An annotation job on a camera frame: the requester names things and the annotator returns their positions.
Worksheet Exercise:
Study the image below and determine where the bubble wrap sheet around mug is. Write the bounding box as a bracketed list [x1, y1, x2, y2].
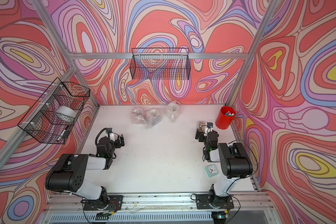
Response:
[130, 107, 147, 125]

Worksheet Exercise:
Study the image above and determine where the bubble wrap sheet stack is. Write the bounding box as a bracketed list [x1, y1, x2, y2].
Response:
[165, 101, 181, 123]

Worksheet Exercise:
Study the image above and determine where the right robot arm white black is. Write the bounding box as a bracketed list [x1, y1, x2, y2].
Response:
[193, 126, 253, 211]

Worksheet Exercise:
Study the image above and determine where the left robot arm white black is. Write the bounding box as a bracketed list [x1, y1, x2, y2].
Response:
[45, 135, 125, 214]

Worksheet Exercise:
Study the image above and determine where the red pen holder cup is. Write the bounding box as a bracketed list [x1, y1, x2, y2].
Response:
[215, 106, 236, 130]

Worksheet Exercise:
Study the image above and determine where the small green alarm clock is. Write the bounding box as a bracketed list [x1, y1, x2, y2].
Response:
[205, 164, 219, 178]

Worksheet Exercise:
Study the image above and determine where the black marker in basket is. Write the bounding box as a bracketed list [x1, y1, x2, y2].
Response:
[58, 129, 70, 141]

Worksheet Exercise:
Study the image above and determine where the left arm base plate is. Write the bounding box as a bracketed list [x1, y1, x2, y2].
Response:
[81, 195, 123, 212]

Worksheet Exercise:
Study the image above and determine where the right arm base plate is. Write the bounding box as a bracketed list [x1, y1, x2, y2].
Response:
[195, 194, 235, 211]

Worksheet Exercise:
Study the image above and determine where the black wire basket left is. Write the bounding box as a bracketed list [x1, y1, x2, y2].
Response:
[17, 78, 91, 145]

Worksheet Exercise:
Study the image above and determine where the black wire basket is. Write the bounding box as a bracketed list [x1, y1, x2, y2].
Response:
[129, 47, 191, 81]
[17, 78, 91, 145]

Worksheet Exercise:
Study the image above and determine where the black wire basket back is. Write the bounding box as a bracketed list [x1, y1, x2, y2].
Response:
[129, 47, 191, 81]

